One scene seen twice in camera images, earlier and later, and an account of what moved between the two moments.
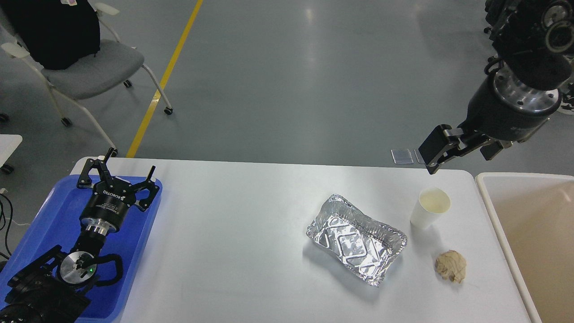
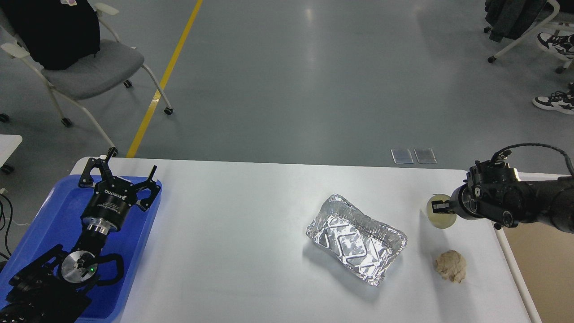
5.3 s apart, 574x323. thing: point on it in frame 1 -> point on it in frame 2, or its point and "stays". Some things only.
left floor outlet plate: [402, 156] stays
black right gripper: [502, 108] -> [470, 200]
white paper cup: [432, 203] -> [440, 220]
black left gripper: [111, 197] stays
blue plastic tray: [58, 223] stays
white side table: [8, 142] stays
